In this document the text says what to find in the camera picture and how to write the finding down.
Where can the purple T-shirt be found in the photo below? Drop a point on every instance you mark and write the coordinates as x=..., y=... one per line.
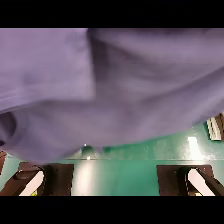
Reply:
x=110, y=86

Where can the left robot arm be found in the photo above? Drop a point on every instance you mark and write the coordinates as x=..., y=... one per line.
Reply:
x=26, y=180

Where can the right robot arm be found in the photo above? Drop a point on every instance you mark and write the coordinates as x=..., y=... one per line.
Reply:
x=196, y=180

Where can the silver frame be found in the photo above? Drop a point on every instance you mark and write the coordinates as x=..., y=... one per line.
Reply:
x=216, y=126

